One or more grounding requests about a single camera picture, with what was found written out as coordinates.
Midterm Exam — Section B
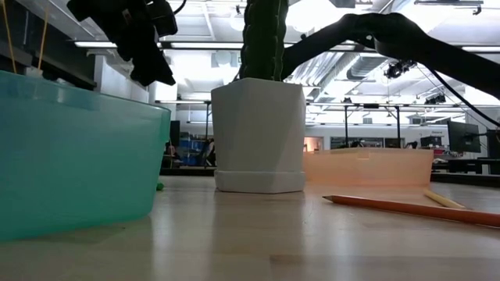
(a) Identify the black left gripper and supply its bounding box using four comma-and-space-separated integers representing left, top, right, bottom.
66, 0, 177, 87

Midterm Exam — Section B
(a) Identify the teal translucent plastic bin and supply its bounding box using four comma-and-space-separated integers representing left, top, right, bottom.
0, 69, 172, 242

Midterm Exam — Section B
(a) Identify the orange pencil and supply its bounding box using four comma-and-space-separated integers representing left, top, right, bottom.
322, 194, 500, 228

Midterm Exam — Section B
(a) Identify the yellow pencil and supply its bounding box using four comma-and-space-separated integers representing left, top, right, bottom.
423, 189, 466, 210

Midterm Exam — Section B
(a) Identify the long ceiling light strip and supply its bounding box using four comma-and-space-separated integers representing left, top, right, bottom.
73, 40, 245, 50

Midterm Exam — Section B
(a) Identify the black computer monitor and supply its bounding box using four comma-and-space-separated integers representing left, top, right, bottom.
170, 119, 181, 148

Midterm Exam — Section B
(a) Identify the green cactus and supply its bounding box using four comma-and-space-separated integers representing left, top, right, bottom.
238, 0, 290, 82

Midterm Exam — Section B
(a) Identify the white hexagonal plant pot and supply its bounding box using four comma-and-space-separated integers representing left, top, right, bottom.
210, 76, 308, 195

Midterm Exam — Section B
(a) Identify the orange translucent plastic bin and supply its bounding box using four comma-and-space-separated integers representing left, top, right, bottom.
302, 147, 434, 188

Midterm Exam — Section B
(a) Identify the small black monitor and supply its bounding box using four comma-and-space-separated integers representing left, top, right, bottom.
420, 135, 442, 148

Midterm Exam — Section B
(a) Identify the large black monitor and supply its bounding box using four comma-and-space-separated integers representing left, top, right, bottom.
447, 120, 482, 154

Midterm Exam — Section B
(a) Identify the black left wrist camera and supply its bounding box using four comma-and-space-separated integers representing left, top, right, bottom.
146, 0, 179, 38

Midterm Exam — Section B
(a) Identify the black aluminium table frame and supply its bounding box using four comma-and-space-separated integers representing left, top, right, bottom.
159, 166, 500, 188

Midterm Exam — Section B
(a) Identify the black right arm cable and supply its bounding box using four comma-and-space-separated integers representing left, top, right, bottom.
427, 66, 500, 128

